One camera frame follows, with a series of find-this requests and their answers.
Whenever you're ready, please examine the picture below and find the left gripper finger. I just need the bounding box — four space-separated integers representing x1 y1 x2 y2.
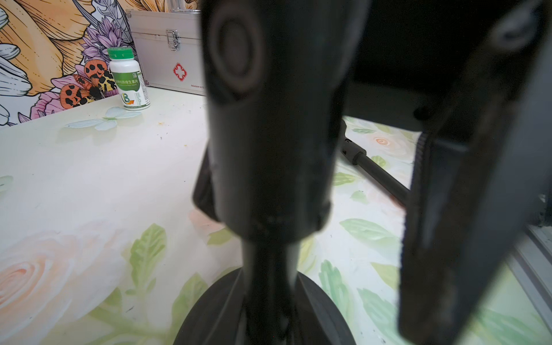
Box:
398 1 551 344

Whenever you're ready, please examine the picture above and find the black round stand base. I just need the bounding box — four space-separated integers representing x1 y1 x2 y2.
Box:
173 268 356 344

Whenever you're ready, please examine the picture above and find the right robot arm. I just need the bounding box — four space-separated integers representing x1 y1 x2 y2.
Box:
345 1 543 132

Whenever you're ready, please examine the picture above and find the silver first aid case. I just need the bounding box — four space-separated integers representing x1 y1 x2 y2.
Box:
126 10 206 96

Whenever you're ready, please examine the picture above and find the white green-capped pill bottle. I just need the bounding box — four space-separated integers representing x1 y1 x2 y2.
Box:
108 47 150 111

